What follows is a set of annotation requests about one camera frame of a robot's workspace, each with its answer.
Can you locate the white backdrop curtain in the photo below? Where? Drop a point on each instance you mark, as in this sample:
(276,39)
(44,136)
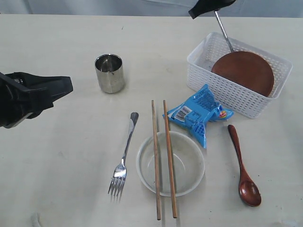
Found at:
(158,8)

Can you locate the dark metal knife handle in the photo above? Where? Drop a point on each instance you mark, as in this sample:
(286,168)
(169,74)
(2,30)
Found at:
(223,31)

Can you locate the wooden chopstick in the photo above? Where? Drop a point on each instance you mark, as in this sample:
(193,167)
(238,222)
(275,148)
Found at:
(170,163)
(156,162)

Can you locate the white perforated plastic basket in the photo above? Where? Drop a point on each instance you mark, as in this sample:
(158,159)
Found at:
(233,96)

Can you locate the brown wooden plate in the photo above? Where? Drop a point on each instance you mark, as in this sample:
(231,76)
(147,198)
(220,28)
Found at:
(246,69)

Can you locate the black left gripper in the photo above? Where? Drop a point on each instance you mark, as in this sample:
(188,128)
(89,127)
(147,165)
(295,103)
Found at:
(17,103)

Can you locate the brown wooden spoon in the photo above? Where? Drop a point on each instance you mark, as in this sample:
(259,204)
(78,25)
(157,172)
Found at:
(248,191)

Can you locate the stainless steel cup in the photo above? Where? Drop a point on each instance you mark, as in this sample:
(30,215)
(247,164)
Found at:
(110,75)

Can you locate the pale green ceramic bowl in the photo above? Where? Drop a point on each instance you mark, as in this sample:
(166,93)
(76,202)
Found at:
(188,164)

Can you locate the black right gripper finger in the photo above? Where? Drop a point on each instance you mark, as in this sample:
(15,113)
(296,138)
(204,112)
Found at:
(205,6)

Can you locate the blue snack packet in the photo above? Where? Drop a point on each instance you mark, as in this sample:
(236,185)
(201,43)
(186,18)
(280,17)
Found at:
(196,111)

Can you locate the silver metal utensil handle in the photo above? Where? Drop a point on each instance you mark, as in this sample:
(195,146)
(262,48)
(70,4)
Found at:
(120,172)

